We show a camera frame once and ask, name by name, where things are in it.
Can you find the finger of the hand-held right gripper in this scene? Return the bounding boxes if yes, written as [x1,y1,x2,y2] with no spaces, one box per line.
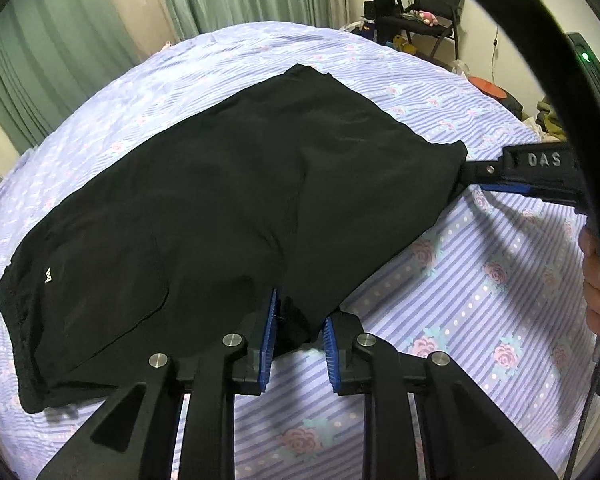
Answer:
[479,182,588,214]
[461,144,577,184]

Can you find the black chair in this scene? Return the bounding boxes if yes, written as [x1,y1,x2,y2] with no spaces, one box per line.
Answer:
[401,0,466,59]

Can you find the black pants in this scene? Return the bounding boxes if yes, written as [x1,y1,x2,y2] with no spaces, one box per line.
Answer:
[0,63,468,415]

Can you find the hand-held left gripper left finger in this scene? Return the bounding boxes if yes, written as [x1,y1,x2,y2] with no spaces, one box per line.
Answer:
[36,287,281,480]

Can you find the orange round object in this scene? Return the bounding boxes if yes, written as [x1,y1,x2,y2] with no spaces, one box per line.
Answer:
[467,76,505,99]

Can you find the thick black cable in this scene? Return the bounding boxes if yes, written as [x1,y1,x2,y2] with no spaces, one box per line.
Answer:
[426,0,600,233]

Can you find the black bag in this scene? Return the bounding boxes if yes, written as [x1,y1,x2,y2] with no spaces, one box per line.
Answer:
[364,0,407,18]

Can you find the pile of clothes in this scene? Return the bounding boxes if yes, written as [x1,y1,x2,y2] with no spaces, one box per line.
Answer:
[522,99,567,142]

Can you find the thin black braided cable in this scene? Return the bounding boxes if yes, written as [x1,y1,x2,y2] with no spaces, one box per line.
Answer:
[565,335,600,480]

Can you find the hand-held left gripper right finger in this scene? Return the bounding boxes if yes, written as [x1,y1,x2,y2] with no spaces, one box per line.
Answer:
[323,313,562,480]

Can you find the purple floral striped bed sheet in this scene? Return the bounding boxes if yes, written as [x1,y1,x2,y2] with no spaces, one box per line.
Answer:
[0,21,600,480]

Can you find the person's right hand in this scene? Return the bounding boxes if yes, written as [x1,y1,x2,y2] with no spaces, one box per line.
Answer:
[578,224,600,337]

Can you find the beige curtain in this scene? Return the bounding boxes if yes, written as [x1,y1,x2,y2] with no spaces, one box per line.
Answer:
[94,0,182,68]

